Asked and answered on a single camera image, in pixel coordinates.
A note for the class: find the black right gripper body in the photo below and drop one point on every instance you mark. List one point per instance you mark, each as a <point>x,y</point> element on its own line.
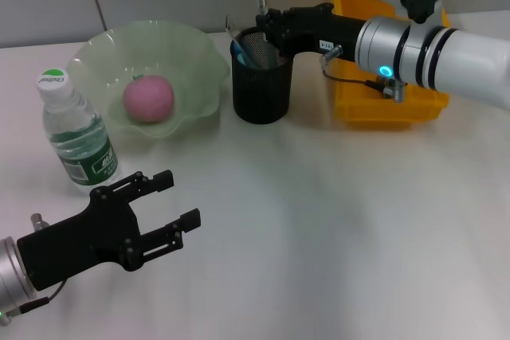
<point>318,33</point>

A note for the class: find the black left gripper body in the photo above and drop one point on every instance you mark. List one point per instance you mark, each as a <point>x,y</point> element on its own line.
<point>79,240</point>

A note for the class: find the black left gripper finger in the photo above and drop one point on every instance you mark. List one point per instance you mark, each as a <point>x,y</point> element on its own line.
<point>171,232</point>
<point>147,184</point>

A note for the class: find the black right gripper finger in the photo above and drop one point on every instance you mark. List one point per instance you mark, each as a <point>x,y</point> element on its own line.
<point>275,43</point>
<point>271,21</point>

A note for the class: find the transparent plastic ruler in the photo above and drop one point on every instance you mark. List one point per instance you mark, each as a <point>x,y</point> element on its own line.
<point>239,41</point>

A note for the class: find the blue scissors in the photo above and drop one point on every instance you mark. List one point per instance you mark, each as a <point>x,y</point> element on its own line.
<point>241,57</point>

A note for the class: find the pink toy peach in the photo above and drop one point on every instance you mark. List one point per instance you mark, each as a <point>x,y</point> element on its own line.
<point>149,99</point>

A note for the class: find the clear green-label water bottle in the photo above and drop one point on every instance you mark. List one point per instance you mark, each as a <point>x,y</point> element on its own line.
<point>75,137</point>

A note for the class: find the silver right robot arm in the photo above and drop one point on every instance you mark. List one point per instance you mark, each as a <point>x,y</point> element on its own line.
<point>430,45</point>

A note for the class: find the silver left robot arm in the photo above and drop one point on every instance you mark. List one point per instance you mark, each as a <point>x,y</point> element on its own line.
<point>12,272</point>

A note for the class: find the black mesh pen holder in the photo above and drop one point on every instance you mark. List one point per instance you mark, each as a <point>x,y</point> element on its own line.
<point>263,93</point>

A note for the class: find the green wavy glass fruit plate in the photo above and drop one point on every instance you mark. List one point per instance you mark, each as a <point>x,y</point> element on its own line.
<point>187,57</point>

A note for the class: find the yellow plastic bin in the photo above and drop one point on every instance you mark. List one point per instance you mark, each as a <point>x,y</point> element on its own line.
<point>382,111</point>

